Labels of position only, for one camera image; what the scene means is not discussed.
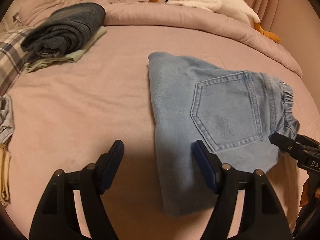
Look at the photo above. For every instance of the yellow cloth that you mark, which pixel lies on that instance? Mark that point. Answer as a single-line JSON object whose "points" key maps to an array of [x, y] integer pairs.
{"points": [[4, 175]]}

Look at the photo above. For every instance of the light blue denim pants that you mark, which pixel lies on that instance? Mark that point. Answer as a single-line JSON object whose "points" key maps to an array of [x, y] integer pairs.
{"points": [[234, 112]]}

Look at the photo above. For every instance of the plaid pillow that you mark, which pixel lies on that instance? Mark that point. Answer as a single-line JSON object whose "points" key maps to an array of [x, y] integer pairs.
{"points": [[12, 57]]}

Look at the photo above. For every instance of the crumpled blue-grey cloth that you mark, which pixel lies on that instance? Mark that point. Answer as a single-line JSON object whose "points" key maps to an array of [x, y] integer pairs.
{"points": [[7, 118]]}

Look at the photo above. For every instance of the beige pillow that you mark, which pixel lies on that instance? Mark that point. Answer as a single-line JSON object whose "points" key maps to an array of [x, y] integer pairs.
{"points": [[8, 19]]}

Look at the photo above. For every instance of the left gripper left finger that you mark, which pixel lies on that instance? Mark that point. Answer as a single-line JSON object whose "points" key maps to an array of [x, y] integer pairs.
{"points": [[71, 205]]}

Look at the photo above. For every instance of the pink quilted comforter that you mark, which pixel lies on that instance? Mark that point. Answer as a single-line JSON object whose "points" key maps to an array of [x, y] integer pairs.
{"points": [[134, 12]]}

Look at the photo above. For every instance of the dark blue folded jeans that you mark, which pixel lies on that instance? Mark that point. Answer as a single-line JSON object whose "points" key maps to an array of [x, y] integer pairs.
{"points": [[64, 31]]}

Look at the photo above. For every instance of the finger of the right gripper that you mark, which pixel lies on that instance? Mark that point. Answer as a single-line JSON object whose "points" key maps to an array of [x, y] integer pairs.
{"points": [[284, 143]]}

